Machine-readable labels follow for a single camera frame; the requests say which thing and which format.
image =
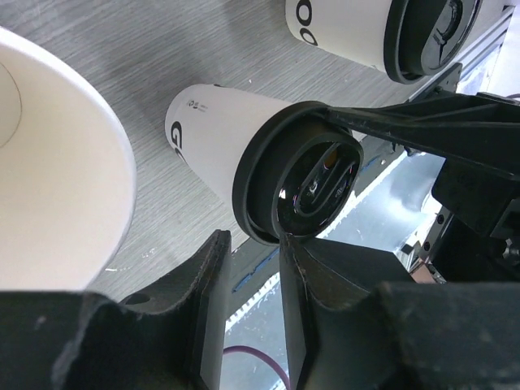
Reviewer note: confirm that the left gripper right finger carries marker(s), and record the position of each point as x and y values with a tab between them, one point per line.
354	318

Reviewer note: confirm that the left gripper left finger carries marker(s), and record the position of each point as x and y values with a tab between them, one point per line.
169	335

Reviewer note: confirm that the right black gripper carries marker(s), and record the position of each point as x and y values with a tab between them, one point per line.
481	240

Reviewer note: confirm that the black lid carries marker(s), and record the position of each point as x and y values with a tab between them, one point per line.
295	175
422	37

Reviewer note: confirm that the white paper cup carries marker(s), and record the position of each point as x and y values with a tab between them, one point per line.
209	127
351	29

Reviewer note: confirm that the stack of white paper cups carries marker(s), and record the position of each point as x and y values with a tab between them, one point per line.
68	173

